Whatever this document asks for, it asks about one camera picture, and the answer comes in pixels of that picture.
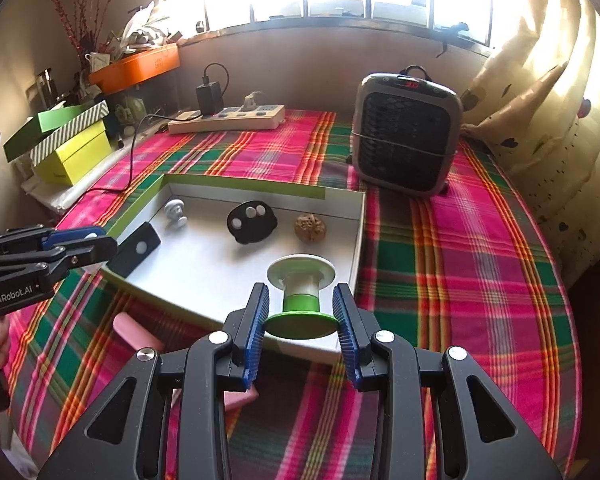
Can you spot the grey space heater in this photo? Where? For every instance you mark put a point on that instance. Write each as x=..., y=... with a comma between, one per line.
x=405, y=135

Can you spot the pink and white clip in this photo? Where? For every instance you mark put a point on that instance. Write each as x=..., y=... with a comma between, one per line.
x=135, y=332

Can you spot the pink plaid blanket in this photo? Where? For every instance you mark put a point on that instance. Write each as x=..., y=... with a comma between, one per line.
x=455, y=285

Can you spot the brown walnut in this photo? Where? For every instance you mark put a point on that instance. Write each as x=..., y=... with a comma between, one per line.
x=310, y=228

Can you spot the green and white spool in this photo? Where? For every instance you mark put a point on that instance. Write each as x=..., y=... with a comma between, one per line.
x=300, y=300

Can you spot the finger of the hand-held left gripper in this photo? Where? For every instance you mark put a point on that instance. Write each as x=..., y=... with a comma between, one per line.
x=87, y=252
x=75, y=235

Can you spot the person's left hand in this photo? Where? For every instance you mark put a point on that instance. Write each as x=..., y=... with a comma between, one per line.
x=0, y=342

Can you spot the orange box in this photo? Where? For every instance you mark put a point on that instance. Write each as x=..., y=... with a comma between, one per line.
x=135, y=67

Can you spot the white plug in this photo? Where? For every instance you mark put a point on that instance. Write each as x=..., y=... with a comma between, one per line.
x=252, y=101

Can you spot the black charger adapter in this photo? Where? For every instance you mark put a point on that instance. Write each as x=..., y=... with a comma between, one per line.
x=209, y=100

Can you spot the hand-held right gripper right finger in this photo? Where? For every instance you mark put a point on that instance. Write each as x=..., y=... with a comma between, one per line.
x=347, y=335

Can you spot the green box lid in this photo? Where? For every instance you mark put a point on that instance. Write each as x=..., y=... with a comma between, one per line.
x=45, y=127

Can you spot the white power strip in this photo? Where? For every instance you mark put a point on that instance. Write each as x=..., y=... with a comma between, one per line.
x=230, y=119

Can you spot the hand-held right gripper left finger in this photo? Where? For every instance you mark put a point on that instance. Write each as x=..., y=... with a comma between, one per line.
x=257, y=330

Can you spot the red flower branches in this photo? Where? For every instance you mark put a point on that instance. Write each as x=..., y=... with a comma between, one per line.
x=75, y=15

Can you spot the green and white cardboard box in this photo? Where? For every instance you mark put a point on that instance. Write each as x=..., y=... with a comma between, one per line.
x=220, y=270

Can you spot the striped box lid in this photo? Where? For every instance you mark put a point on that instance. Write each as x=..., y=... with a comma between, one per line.
x=70, y=132

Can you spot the cream heart-print curtain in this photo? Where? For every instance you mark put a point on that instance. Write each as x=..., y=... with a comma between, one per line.
x=555, y=110

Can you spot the black rectangular remote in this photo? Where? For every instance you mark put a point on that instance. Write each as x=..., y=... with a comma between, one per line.
x=135, y=250

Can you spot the black round remote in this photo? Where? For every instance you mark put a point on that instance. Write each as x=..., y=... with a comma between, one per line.
x=250, y=222

